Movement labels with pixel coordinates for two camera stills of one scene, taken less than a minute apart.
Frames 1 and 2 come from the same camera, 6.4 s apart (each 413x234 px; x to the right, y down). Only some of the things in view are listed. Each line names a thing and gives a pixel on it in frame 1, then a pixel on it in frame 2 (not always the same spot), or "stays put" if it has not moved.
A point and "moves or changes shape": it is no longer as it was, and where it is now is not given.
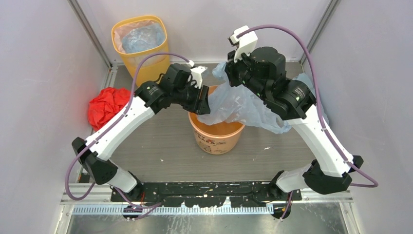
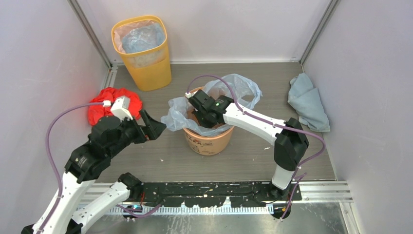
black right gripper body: (239, 72) → (203, 121)
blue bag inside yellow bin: (143, 38) stays put
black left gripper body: (193, 98) → (136, 133)
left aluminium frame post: (78, 11) stays put
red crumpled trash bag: (109, 101) stays put
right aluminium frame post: (323, 20) stays put
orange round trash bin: (215, 139) moves or changes shape
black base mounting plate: (245, 194) stays put
